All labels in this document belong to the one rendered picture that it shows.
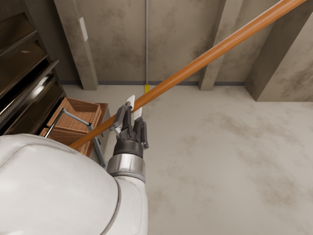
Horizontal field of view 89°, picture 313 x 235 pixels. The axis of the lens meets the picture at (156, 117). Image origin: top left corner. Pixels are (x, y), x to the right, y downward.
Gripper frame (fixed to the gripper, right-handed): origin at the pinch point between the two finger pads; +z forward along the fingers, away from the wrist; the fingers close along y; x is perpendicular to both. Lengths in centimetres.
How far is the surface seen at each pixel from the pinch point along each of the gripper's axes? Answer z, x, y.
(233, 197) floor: 36, -33, 230
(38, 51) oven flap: 140, -118, -47
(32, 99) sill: 99, -143, -22
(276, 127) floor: 171, 75, 322
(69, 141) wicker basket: 86, -163, 39
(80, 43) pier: 281, -152, -22
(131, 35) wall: 310, -75, 34
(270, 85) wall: 252, 109, 287
